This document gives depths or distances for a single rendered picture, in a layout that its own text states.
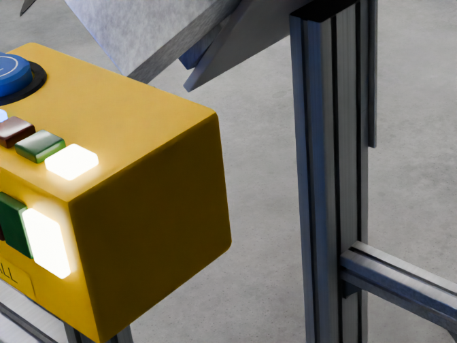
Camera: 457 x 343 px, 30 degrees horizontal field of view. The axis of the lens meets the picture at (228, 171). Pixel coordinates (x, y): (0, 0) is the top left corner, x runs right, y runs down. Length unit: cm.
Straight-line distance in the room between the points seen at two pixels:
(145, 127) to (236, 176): 191
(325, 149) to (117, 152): 61
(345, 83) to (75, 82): 55
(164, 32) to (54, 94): 35
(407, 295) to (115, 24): 50
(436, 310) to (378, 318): 80
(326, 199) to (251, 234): 108
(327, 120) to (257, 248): 111
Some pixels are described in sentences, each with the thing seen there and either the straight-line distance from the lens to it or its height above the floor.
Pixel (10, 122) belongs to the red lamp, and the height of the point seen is 108.
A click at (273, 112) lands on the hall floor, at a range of 261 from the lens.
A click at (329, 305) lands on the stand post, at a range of 114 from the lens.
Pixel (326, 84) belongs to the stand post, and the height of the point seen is 84.
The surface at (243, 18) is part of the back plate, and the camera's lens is 87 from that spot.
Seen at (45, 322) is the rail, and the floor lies 86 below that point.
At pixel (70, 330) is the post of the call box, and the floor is 92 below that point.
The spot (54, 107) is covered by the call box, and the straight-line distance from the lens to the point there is 46.
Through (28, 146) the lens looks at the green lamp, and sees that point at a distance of 41.
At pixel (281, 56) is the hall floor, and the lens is 295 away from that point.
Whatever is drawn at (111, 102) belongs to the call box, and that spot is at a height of 107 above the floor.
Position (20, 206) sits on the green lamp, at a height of 106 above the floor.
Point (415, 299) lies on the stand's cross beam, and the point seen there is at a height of 56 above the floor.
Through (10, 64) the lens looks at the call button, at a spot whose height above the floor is 108.
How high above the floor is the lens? 128
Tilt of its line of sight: 33 degrees down
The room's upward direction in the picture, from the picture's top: 6 degrees counter-clockwise
